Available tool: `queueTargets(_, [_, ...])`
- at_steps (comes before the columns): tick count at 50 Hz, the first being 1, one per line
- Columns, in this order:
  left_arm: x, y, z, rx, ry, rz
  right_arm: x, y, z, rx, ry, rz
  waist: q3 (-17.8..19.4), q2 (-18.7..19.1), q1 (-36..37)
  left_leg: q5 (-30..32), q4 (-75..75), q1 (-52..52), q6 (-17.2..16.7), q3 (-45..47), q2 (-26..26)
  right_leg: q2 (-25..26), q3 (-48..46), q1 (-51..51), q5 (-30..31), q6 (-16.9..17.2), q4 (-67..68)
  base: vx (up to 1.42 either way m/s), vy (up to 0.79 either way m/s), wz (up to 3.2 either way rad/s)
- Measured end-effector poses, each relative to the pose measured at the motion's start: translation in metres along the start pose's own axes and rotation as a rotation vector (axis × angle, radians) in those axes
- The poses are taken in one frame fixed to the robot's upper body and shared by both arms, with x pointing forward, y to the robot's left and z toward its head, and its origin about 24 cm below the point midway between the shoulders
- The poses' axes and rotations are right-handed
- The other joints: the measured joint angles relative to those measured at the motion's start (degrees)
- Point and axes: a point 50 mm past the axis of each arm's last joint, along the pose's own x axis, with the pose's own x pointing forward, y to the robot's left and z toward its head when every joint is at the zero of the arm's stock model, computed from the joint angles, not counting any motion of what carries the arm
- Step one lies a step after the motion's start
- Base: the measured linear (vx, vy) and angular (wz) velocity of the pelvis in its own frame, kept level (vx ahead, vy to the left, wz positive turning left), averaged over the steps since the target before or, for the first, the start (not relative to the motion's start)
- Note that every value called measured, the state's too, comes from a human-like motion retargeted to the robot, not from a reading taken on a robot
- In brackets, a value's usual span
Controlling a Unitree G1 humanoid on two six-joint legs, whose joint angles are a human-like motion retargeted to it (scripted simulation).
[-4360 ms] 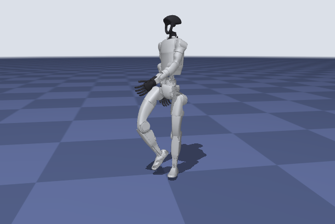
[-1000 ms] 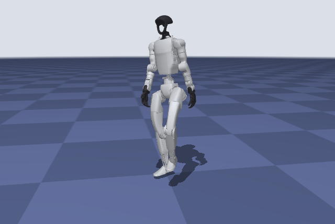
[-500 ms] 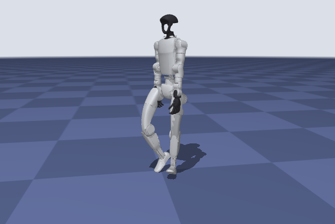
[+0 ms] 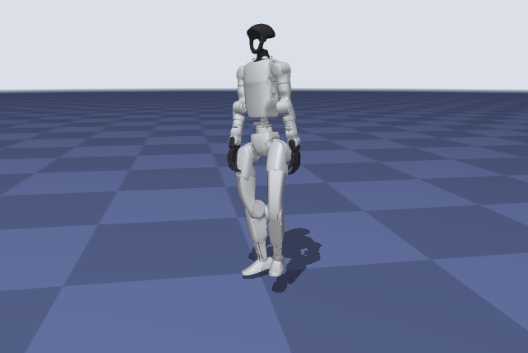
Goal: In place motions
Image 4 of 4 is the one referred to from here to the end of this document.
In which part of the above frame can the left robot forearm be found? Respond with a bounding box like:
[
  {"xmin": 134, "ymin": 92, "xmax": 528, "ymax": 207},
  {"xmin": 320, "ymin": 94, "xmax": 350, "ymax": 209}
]
[{"xmin": 282, "ymin": 100, "xmax": 300, "ymax": 147}]

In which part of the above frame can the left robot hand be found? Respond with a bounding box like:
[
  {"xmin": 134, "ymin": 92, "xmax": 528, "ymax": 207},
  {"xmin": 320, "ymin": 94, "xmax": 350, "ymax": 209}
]
[{"xmin": 288, "ymin": 139, "xmax": 300, "ymax": 175}]

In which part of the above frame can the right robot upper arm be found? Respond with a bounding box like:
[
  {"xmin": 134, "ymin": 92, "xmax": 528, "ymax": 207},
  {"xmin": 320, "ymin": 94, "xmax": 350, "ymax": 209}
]
[{"xmin": 233, "ymin": 65, "xmax": 247, "ymax": 113}]

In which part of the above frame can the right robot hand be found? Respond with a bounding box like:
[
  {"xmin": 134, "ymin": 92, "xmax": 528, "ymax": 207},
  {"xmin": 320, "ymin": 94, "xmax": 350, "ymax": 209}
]
[{"xmin": 227, "ymin": 137, "xmax": 241, "ymax": 172}]

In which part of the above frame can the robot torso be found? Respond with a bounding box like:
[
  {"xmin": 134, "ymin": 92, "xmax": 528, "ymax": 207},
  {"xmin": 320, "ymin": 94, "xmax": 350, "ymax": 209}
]
[{"xmin": 243, "ymin": 55, "xmax": 281, "ymax": 157}]

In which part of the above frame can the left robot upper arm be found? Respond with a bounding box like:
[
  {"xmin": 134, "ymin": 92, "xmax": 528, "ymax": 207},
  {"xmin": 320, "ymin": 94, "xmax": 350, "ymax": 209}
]
[{"xmin": 270, "ymin": 62, "xmax": 291, "ymax": 114}]

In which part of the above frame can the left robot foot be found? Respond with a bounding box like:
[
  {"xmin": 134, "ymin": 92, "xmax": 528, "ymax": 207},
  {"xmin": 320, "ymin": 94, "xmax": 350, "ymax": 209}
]
[{"xmin": 268, "ymin": 255, "xmax": 285, "ymax": 276}]

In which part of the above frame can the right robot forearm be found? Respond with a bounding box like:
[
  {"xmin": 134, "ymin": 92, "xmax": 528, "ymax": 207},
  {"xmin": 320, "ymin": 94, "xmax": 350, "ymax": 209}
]
[{"xmin": 230, "ymin": 111, "xmax": 246, "ymax": 146}]

